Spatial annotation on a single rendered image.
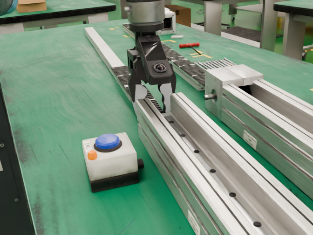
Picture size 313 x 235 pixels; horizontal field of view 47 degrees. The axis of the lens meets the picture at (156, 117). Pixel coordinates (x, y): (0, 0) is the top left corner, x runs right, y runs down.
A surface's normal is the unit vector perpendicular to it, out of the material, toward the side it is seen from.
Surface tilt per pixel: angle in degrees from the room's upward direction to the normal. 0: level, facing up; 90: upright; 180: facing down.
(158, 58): 30
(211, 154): 90
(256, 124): 90
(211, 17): 90
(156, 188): 0
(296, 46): 90
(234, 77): 0
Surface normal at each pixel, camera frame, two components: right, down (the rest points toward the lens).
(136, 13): -0.52, 0.38
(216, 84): -0.95, 0.17
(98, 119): -0.05, -0.91
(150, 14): 0.22, 0.40
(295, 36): 0.43, 0.36
